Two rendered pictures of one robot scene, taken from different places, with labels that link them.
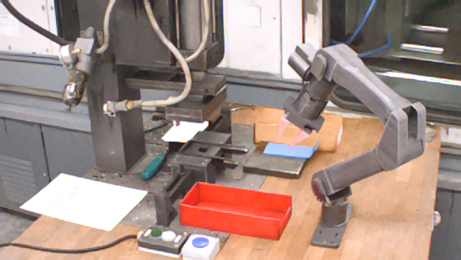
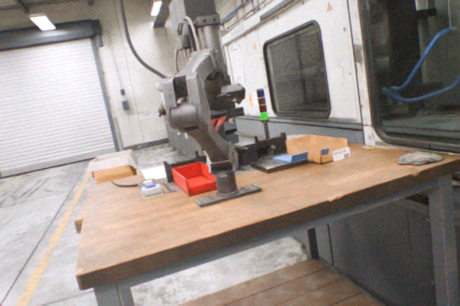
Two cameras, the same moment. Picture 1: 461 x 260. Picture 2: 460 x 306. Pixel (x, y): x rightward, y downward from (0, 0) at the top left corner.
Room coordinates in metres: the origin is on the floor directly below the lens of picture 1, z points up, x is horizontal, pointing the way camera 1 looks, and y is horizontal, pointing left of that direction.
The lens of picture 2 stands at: (0.64, -1.11, 1.22)
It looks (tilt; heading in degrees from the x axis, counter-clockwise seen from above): 10 degrees down; 53
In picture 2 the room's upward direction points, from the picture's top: 10 degrees counter-clockwise
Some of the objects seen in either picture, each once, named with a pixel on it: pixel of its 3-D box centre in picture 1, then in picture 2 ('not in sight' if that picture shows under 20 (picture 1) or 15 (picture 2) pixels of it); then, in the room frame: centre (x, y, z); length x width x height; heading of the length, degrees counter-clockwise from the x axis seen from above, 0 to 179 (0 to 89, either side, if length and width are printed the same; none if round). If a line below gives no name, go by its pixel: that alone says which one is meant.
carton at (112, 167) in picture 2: not in sight; (116, 173); (2.35, 3.55, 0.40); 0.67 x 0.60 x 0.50; 62
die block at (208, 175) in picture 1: (202, 162); (231, 157); (1.57, 0.09, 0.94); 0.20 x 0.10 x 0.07; 160
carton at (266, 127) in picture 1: (299, 130); (315, 149); (1.77, -0.19, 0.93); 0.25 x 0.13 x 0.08; 70
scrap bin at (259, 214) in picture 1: (235, 210); (195, 177); (1.33, 0.00, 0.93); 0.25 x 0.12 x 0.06; 70
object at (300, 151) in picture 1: (291, 146); (290, 155); (1.65, -0.16, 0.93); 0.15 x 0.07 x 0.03; 73
